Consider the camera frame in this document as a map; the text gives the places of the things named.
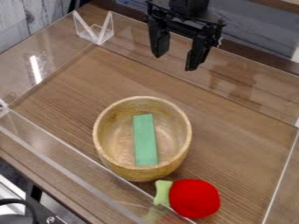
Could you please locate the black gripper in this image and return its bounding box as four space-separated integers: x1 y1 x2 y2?
146 0 227 71

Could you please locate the wooden bowl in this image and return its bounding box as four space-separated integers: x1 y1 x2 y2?
93 96 193 182

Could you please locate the red plush tomato toy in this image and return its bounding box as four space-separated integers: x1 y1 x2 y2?
154 178 221 219

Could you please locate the green rectangular block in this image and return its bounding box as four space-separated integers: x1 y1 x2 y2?
134 114 159 166

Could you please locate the black metal table leg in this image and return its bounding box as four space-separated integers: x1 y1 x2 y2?
26 185 67 224

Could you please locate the clear acrylic corner bracket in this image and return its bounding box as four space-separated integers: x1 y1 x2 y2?
73 11 115 46

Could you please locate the black cable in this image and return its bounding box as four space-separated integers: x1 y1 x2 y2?
0 198 41 224

